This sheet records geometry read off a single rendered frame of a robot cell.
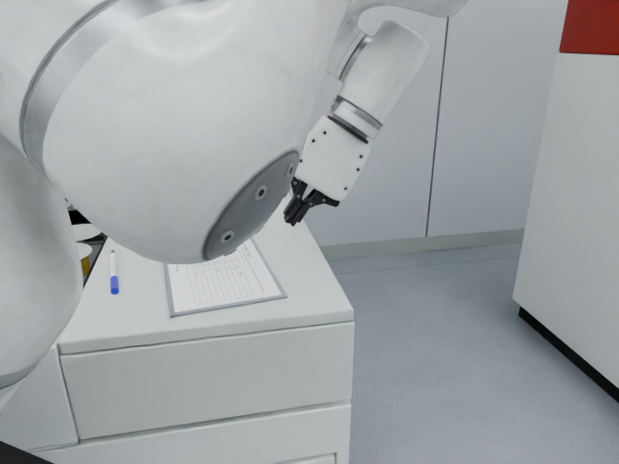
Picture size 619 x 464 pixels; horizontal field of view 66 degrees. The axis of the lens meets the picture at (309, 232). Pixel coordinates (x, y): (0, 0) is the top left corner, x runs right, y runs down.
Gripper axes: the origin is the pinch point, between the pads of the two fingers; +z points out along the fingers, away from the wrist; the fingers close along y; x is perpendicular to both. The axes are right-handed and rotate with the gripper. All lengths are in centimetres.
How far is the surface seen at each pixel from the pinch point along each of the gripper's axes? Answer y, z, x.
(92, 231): -27, 31, 29
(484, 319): 142, 21, 120
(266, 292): -1.4, 8.4, -15.5
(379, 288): 105, 42, 157
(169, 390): -6.7, 23.1, -21.7
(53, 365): -20.0, 24.9, -22.7
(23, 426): -19.5, 34.3, -22.5
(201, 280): -8.8, 13.0, -10.7
